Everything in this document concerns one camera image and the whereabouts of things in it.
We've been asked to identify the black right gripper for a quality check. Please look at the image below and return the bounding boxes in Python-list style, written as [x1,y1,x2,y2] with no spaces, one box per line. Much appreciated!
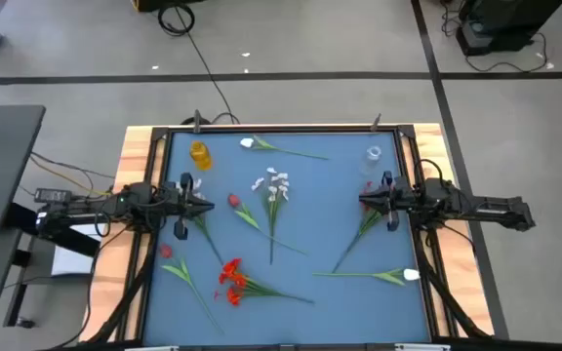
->
[358,170,414,233]

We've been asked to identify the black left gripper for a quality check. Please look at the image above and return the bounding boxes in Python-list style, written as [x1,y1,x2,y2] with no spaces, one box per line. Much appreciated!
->
[163,172,216,241]

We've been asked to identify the white artificial blossom bunch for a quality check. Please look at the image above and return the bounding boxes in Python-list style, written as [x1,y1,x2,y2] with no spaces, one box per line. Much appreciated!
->
[178,177,225,267]
[250,167,292,266]

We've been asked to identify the red artificial blossom bunch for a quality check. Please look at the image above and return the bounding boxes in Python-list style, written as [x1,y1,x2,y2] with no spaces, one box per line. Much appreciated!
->
[331,180,384,274]
[214,257,315,307]

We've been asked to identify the red artificial tulip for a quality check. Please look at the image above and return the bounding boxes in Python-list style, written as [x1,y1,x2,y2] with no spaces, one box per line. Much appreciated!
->
[158,243,224,335]
[226,192,307,256]

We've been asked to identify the white artificial tulip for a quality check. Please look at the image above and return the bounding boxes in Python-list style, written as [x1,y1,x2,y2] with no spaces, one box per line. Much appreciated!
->
[239,135,331,161]
[312,266,422,288]

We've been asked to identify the clear cut glass vase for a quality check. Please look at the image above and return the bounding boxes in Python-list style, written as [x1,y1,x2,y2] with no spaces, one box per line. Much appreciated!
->
[358,144,383,176]

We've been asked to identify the yellow glass vase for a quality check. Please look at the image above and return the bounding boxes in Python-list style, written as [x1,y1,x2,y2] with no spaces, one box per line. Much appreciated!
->
[189,139,214,172]

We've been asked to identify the blue table mat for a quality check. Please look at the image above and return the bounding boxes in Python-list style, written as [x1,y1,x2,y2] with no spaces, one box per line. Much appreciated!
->
[142,131,431,345]

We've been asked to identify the white box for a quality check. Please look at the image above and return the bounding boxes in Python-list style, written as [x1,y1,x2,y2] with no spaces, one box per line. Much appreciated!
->
[50,222,100,277]

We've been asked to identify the black power adapter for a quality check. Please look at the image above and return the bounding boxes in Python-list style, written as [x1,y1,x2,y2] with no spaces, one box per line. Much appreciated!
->
[33,187,73,205]

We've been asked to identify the dark grey desk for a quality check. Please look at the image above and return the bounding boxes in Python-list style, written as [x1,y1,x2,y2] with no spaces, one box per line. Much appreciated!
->
[0,104,47,326]

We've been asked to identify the black equipment case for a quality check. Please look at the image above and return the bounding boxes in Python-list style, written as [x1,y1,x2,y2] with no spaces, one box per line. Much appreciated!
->
[455,0,562,58]

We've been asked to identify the black corrugated cable conduit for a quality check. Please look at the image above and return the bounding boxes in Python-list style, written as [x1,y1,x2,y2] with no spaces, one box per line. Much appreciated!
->
[415,233,492,340]
[84,232,159,345]

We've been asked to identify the white bracket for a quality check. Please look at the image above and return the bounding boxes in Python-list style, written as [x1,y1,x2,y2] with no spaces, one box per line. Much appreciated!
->
[124,344,181,351]
[394,342,452,351]

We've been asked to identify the black coiled floor cable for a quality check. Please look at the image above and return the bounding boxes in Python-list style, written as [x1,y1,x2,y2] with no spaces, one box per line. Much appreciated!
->
[157,1,241,126]

